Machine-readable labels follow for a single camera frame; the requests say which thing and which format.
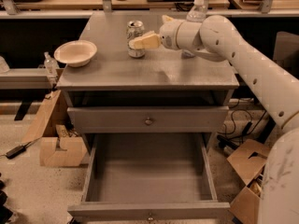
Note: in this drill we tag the cardboard pieces left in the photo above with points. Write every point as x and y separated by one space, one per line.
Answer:
58 148

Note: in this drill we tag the green white 7up can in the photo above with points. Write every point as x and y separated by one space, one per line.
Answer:
135 29

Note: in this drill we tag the grey drawer cabinet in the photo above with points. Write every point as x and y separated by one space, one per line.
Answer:
162 78

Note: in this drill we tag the open cardboard box right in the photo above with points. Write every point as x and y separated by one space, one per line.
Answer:
248 161

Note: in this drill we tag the white paper bowl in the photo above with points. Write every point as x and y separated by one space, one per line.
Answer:
75 53

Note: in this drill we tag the closed grey top drawer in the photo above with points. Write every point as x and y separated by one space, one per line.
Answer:
202 119

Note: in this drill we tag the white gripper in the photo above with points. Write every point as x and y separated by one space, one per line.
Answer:
167 34

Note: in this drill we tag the clear plastic water bottle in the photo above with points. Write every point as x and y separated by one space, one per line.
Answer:
196 11

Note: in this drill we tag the black power adapter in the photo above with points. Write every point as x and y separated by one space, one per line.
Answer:
14 152

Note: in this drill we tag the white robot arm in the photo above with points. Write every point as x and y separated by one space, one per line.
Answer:
215 38

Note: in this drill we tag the small clear bottle left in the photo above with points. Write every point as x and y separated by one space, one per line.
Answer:
51 64

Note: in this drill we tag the black chair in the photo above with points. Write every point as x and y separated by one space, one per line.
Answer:
286 52

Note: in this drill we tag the open grey middle drawer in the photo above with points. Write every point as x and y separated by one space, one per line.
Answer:
148 176

